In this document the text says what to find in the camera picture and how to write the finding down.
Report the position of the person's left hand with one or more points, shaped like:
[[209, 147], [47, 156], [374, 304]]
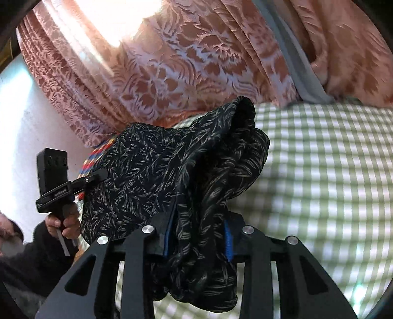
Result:
[[72, 224]]

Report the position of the green checked bed sheet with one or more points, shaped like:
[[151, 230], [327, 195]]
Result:
[[322, 184]]

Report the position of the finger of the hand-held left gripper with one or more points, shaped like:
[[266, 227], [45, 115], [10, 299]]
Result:
[[98, 175]]

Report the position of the multicoloured striped cloth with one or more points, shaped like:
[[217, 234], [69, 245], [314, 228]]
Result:
[[92, 159]]

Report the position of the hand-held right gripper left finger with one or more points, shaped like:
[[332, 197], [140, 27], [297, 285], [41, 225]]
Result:
[[168, 237]]

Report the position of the grey cloth strip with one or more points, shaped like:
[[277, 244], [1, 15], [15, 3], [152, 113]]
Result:
[[294, 70]]

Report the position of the dark leaf print pants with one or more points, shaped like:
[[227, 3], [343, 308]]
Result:
[[147, 171]]

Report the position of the person's left forearm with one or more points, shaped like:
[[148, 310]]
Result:
[[36, 260]]

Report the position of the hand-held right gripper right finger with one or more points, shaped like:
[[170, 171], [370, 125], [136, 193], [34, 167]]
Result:
[[228, 244]]

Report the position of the floral lace curtain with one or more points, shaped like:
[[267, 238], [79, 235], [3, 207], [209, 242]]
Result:
[[184, 61]]

